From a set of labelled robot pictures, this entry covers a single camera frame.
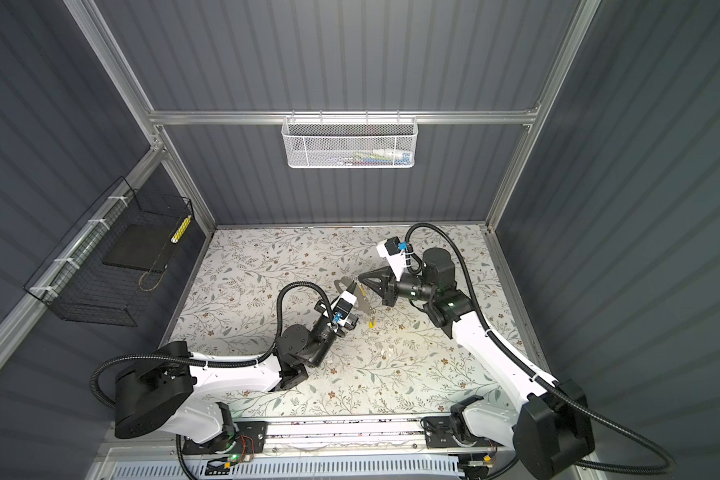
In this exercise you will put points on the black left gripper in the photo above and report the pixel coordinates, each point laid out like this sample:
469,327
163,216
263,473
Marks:
348,326

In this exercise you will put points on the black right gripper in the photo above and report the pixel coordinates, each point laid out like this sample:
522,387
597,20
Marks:
387,286

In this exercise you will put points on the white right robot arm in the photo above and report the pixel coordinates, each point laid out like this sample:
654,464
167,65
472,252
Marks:
546,434

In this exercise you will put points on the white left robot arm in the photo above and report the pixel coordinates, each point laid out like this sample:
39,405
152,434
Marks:
152,395

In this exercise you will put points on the white vent grille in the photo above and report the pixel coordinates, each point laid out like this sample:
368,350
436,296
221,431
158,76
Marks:
409,466

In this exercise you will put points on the yellow marker pen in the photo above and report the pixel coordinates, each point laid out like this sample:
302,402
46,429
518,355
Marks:
181,229

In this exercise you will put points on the black foam pad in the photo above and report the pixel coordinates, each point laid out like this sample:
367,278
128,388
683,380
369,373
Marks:
143,248

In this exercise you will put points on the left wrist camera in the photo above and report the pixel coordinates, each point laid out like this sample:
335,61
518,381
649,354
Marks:
342,310

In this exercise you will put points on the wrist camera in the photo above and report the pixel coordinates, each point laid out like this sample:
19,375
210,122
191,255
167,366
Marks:
342,310
397,255

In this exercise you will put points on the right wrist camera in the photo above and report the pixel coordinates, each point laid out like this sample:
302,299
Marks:
397,255

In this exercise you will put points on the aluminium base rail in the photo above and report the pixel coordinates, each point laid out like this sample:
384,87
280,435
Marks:
363,435

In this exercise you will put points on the white wire mesh basket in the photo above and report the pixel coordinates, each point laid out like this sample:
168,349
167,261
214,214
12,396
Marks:
365,143

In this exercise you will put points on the black wire basket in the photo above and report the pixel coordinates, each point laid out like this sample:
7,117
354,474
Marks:
109,271

